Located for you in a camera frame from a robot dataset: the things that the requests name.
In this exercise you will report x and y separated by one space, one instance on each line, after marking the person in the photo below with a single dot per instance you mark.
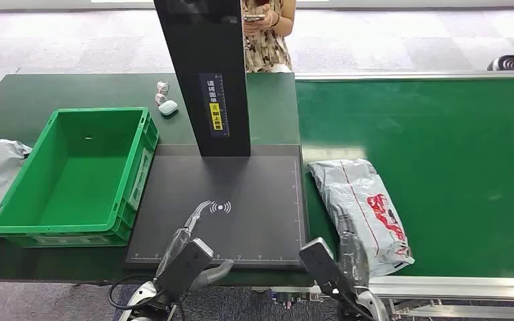
266 48

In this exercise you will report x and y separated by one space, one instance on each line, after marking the green conveyor belt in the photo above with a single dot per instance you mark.
461 177

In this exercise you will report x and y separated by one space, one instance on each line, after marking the person's left hand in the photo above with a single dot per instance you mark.
269 15

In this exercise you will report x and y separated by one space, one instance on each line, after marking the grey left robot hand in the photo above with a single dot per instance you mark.
175 248

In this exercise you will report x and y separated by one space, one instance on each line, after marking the aluminium conveyor frame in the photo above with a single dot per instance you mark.
461 288

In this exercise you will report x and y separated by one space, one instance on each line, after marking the grey poly mailer red print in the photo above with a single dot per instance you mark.
363 212

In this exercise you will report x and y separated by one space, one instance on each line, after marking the black scanner column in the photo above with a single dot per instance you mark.
195 44

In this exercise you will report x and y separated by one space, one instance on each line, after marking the dark green table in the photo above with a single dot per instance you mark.
26 93

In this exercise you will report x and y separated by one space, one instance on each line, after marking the smartphone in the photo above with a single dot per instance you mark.
254 17

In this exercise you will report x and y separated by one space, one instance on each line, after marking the green plastic crate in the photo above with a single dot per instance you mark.
84 177

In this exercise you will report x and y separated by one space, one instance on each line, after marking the ruler label with yellow sticker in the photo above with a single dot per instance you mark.
215 106

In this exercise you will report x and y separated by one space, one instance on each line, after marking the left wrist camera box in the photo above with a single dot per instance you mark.
184 266

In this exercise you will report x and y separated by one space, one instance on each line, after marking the white earbuds case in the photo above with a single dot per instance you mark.
168 107

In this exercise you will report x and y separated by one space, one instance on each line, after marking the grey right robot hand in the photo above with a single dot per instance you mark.
354 261

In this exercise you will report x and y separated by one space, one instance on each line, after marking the person's left forearm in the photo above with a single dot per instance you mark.
286 15

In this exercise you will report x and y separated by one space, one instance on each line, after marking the person's right hand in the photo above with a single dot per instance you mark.
252 27

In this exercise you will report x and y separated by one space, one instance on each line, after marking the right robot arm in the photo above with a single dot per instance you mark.
372 306

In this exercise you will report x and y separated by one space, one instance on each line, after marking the black scanner base plate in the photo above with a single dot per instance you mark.
248 230

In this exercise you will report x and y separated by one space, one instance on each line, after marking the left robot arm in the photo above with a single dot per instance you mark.
144 296

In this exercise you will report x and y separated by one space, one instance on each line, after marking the conveyor connector panel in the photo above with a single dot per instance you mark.
292 297

